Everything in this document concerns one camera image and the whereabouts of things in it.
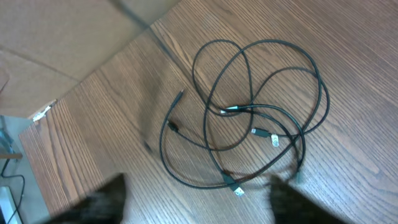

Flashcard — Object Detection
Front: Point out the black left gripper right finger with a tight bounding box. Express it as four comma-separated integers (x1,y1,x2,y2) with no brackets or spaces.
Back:
269,175,345,224

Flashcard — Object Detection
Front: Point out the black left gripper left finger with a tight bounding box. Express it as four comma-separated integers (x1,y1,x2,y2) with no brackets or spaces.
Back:
46,173,127,224

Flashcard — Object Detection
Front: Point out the thick black USB cable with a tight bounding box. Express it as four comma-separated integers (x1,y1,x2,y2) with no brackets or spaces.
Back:
202,39,323,198

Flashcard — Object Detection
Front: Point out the thin black USB cable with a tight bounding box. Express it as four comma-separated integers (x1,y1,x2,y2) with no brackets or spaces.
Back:
167,39,330,153

